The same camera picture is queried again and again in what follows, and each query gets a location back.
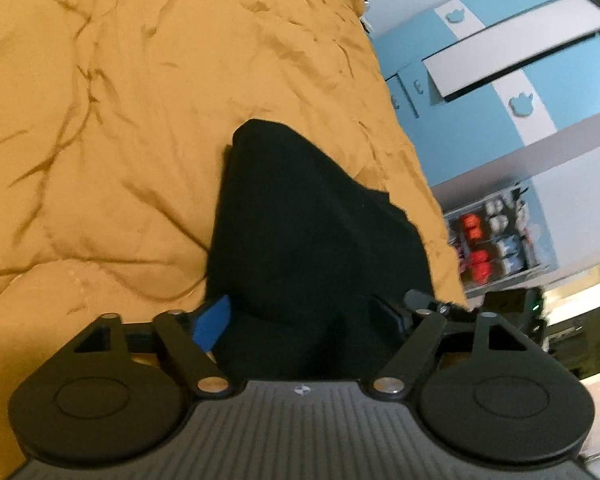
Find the yellow quilted blanket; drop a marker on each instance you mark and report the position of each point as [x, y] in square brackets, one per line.
[130, 135]

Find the red item on rack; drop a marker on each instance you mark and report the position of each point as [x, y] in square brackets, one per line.
[471, 226]
[480, 264]

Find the white panel with dark edge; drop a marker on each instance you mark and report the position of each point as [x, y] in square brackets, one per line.
[510, 55]

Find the white storage rack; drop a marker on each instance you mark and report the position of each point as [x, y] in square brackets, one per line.
[500, 240]

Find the blue and white wardrobe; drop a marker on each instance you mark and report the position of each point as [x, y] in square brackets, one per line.
[490, 110]

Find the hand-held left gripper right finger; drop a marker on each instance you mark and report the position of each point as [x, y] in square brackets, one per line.
[395, 317]

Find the black pants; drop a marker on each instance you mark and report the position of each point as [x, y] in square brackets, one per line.
[300, 240]

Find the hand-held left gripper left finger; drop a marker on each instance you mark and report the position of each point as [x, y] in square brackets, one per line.
[212, 322]

